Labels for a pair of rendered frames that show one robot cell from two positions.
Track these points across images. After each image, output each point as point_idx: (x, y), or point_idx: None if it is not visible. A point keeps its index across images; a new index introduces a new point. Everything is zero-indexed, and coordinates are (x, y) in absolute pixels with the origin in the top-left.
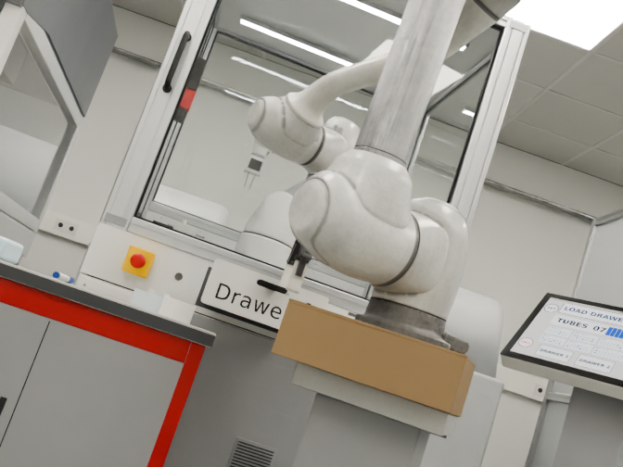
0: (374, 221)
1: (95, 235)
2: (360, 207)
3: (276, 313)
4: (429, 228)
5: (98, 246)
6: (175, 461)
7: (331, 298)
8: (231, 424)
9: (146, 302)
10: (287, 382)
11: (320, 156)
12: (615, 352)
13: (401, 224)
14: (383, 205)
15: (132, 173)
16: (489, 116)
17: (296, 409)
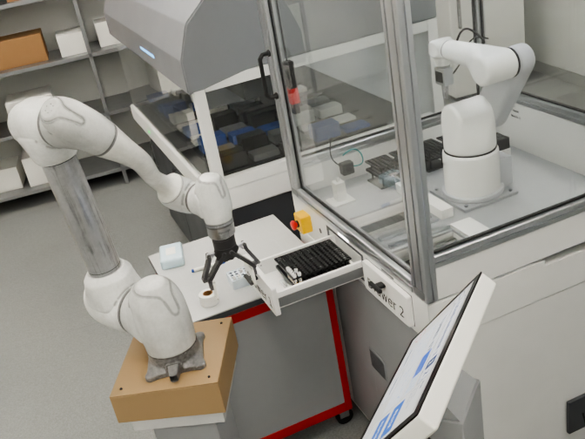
0: (94, 312)
1: (293, 202)
2: (87, 305)
3: (263, 294)
4: (124, 308)
5: (296, 208)
6: (356, 352)
7: (370, 255)
8: (365, 337)
9: (229, 280)
10: (374, 315)
11: (191, 212)
12: (401, 383)
13: (104, 311)
14: (91, 303)
15: (288, 159)
16: (393, 62)
17: (383, 336)
